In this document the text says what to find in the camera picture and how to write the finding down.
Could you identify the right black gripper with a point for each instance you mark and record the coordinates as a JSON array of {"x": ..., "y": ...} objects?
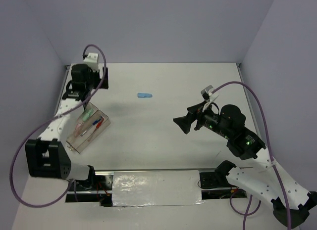
[{"x": 184, "y": 121}]

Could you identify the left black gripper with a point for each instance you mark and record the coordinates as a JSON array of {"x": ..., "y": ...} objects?
[{"x": 96, "y": 74}]

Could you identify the blue pen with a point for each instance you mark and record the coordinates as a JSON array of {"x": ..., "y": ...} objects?
[{"x": 92, "y": 125}]

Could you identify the red pen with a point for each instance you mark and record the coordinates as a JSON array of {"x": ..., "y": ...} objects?
[{"x": 101, "y": 120}]

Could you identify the blue translucent eraser case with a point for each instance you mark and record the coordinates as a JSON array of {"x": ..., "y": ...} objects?
[{"x": 144, "y": 95}]

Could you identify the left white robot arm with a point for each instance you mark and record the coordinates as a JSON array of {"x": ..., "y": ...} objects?
[{"x": 48, "y": 155}]

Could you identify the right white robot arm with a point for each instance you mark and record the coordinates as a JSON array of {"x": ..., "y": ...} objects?
[{"x": 288, "y": 200}]

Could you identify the clear brown three-compartment organizer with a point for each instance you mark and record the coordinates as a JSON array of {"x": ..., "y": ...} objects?
[{"x": 90, "y": 124}]

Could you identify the white base cover plate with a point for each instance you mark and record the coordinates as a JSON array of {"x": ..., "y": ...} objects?
[{"x": 156, "y": 188}]

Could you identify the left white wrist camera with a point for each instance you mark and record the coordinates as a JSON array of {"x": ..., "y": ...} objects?
[{"x": 92, "y": 60}]

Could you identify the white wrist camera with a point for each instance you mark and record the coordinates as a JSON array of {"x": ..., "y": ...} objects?
[
  {"x": 209, "y": 96},
  {"x": 92, "y": 60}
]

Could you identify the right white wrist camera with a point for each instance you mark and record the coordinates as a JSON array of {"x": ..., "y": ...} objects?
[{"x": 209, "y": 96}]

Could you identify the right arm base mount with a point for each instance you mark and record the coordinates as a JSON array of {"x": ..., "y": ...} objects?
[{"x": 214, "y": 185}]

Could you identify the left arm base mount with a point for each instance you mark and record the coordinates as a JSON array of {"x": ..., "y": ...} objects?
[{"x": 96, "y": 189}]

